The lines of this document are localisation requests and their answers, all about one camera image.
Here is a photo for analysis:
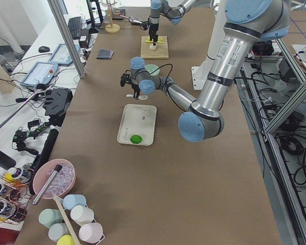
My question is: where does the white plastic spoon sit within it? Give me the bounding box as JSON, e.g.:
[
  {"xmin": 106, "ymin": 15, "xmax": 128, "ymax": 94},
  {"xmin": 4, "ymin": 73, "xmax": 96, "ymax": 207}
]
[{"xmin": 126, "ymin": 94, "xmax": 148, "ymax": 100}]

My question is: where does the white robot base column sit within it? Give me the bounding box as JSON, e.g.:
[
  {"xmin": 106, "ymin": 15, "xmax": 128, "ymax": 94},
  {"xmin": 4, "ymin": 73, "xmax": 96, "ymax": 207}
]
[{"xmin": 191, "ymin": 0, "xmax": 226, "ymax": 90}]

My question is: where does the mint green bowl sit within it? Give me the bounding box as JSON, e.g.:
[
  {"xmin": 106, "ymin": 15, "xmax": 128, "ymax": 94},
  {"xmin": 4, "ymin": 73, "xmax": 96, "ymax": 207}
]
[{"xmin": 145, "ymin": 64, "xmax": 160, "ymax": 76}]

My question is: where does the green round bun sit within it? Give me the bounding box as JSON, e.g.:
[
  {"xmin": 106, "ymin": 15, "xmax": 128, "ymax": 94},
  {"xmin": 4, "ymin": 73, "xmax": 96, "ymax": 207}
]
[{"xmin": 130, "ymin": 135, "xmax": 143, "ymax": 144}]

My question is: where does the pink bowl with ice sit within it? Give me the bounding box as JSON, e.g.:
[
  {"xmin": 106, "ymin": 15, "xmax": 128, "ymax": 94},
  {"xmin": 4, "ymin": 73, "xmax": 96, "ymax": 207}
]
[{"xmin": 33, "ymin": 159, "xmax": 76, "ymax": 199}]

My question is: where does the yellow plastic knife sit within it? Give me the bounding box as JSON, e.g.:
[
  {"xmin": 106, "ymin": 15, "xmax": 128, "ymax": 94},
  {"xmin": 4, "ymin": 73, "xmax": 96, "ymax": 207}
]
[{"xmin": 144, "ymin": 40, "xmax": 164, "ymax": 44}]

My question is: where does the wooden cutting board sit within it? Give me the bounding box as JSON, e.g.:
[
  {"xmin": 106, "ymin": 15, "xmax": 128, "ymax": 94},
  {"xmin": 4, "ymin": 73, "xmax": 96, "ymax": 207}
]
[{"xmin": 140, "ymin": 36, "xmax": 169, "ymax": 60}]

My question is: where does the cream rectangular tray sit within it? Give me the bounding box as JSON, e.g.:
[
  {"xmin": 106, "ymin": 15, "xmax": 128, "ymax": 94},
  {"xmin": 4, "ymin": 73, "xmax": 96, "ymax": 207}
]
[{"xmin": 117, "ymin": 104, "xmax": 157, "ymax": 146}]

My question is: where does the metal scoop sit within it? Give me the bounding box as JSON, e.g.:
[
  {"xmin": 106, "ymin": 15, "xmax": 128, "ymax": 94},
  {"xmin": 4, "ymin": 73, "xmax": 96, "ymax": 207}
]
[{"xmin": 121, "ymin": 15, "xmax": 143, "ymax": 26}]

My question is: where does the wooden mug tree stand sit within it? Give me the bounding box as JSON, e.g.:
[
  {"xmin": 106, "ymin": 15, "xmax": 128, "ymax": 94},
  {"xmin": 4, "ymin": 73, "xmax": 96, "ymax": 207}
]
[{"xmin": 103, "ymin": 0, "xmax": 120, "ymax": 33}]

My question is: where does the dark wooden tray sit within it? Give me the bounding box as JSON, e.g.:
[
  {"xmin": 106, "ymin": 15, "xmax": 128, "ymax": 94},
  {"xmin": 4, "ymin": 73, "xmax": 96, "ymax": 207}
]
[{"xmin": 112, "ymin": 9, "xmax": 125, "ymax": 20}]

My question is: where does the dark folded cloth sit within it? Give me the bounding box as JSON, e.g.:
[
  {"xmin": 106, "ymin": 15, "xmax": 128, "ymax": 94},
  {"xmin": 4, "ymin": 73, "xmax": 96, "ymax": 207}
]
[{"xmin": 96, "ymin": 49, "xmax": 114, "ymax": 60}]

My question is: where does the black power adapter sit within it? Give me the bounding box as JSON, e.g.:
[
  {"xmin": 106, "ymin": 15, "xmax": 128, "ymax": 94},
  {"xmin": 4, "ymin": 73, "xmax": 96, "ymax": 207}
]
[{"xmin": 79, "ymin": 35, "xmax": 90, "ymax": 48}]

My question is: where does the black plastic holder block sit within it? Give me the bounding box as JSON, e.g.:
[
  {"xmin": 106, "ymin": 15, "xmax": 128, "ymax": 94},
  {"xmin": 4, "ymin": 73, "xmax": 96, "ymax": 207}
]
[{"xmin": 43, "ymin": 88, "xmax": 73, "ymax": 127}]

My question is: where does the black keyboard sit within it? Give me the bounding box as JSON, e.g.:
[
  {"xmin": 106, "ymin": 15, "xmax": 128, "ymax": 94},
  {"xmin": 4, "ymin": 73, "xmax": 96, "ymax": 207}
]
[{"xmin": 67, "ymin": 16, "xmax": 82, "ymax": 40}]

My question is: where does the far blue teach pendant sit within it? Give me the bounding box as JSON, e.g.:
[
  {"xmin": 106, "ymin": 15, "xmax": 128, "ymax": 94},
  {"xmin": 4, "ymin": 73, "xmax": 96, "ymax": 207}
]
[{"xmin": 48, "ymin": 43, "xmax": 73, "ymax": 66}]

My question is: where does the blue teach pendant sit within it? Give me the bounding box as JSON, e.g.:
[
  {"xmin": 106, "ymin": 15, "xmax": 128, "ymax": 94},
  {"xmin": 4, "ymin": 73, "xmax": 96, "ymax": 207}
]
[
  {"xmin": 20, "ymin": 62, "xmax": 58, "ymax": 88},
  {"xmin": 48, "ymin": 43, "xmax": 73, "ymax": 66}
]

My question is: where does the near blue teach pendant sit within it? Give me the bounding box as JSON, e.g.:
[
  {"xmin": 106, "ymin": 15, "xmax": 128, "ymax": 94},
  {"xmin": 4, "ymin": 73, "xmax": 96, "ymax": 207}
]
[{"xmin": 20, "ymin": 62, "xmax": 58, "ymax": 88}]

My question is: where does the black computer mouse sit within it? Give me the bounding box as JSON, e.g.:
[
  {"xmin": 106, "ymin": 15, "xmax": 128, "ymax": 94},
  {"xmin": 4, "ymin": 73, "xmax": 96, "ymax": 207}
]
[{"xmin": 38, "ymin": 46, "xmax": 50, "ymax": 53}]

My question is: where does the metal rod black tip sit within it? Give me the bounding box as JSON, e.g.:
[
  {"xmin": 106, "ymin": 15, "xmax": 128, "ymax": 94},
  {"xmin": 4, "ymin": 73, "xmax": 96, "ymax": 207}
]
[{"xmin": 32, "ymin": 164, "xmax": 63, "ymax": 205}]

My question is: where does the light blue cup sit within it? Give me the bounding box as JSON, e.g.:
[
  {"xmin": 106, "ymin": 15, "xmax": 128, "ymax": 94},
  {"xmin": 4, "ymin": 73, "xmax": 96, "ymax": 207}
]
[{"xmin": 62, "ymin": 194, "xmax": 87, "ymax": 210}]

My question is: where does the white cup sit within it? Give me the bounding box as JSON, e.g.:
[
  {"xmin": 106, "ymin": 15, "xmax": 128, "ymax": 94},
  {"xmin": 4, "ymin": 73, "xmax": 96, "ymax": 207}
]
[{"xmin": 70, "ymin": 205, "xmax": 94, "ymax": 226}]

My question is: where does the pink cup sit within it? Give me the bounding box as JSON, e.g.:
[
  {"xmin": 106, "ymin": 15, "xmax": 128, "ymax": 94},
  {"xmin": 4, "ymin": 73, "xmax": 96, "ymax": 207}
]
[{"xmin": 79, "ymin": 223, "xmax": 104, "ymax": 243}]

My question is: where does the green cup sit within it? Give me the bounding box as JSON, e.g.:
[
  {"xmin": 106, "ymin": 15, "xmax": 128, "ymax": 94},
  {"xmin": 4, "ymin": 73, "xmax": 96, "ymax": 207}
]
[{"xmin": 38, "ymin": 209, "xmax": 63, "ymax": 229}]

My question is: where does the black bottle lying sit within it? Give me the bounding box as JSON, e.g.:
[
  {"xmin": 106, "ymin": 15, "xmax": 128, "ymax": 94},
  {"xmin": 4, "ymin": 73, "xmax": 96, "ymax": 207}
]
[{"xmin": 0, "ymin": 150, "xmax": 16, "ymax": 170}]

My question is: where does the grey cup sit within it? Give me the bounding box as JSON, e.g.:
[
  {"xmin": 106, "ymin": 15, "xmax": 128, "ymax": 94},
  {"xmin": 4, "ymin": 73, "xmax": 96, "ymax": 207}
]
[{"xmin": 48, "ymin": 223, "xmax": 69, "ymax": 242}]

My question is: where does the yellow cup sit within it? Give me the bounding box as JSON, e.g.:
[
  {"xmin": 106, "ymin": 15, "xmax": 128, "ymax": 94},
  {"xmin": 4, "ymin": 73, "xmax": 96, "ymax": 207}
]
[{"xmin": 57, "ymin": 234, "xmax": 75, "ymax": 245}]

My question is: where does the aluminium frame post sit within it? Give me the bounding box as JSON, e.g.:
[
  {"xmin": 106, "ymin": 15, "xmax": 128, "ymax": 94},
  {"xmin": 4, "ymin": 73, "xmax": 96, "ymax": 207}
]
[{"xmin": 47, "ymin": 0, "xmax": 85, "ymax": 79}]

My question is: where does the copper wire bottle rack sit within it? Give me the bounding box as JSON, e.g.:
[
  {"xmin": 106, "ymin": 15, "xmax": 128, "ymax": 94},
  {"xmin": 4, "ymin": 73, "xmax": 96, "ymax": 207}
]
[{"xmin": 0, "ymin": 167, "xmax": 33, "ymax": 225}]

